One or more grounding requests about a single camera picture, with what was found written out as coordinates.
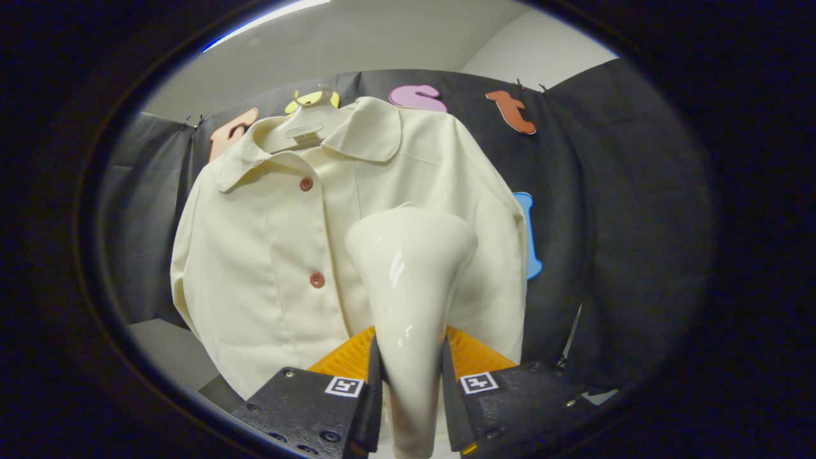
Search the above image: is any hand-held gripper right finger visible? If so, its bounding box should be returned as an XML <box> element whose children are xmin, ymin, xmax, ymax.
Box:
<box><xmin>440</xmin><ymin>325</ymin><xmax>597</xmax><ymax>458</ymax></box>

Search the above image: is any grey drawer cabinet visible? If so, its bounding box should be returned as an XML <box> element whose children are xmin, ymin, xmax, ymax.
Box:
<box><xmin>127</xmin><ymin>317</ymin><xmax>249</xmax><ymax>415</ymax></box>

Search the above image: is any white garment steamer head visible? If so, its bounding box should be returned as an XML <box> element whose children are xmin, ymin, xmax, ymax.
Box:
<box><xmin>344</xmin><ymin>203</ymin><xmax>479</xmax><ymax>459</ymax></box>

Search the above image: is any white plastic hanger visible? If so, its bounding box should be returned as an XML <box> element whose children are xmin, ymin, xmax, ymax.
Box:
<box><xmin>258</xmin><ymin>86</ymin><xmax>342</xmax><ymax>154</ymax></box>

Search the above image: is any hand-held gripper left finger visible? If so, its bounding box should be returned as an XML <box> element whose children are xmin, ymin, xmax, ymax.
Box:
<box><xmin>229</xmin><ymin>325</ymin><xmax>383</xmax><ymax>459</ymax></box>

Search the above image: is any cream button shirt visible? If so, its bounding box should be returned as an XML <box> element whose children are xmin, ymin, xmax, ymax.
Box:
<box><xmin>170</xmin><ymin>96</ymin><xmax>530</xmax><ymax>401</ymax></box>

